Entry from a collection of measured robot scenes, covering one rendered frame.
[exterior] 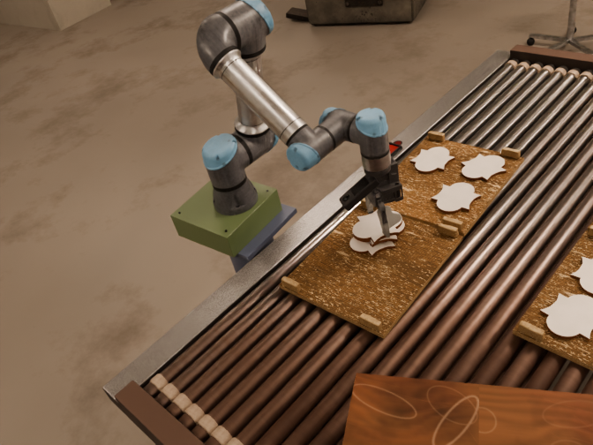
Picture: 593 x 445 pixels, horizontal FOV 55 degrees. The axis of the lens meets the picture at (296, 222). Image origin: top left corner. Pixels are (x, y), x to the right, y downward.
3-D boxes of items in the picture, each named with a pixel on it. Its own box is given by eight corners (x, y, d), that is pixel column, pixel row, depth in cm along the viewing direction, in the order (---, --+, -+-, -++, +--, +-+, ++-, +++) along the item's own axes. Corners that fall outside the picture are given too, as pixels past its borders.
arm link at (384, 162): (367, 162, 144) (355, 147, 151) (369, 177, 147) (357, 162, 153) (394, 154, 145) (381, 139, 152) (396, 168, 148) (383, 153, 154)
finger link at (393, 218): (408, 233, 156) (398, 201, 154) (387, 240, 156) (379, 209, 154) (403, 231, 159) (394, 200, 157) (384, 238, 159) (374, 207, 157)
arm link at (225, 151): (203, 181, 187) (190, 147, 178) (233, 160, 193) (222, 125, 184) (226, 193, 180) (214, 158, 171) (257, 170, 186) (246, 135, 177)
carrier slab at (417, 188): (363, 204, 184) (363, 200, 183) (427, 139, 205) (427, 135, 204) (464, 237, 164) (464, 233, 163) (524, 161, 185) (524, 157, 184)
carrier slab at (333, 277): (280, 288, 162) (279, 284, 161) (362, 206, 184) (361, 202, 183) (384, 339, 142) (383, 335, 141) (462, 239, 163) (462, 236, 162)
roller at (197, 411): (179, 426, 139) (173, 416, 136) (544, 72, 234) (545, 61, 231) (192, 438, 137) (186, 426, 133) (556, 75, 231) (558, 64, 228)
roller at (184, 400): (168, 415, 143) (161, 404, 139) (532, 71, 237) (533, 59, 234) (179, 426, 140) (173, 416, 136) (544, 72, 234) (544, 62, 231)
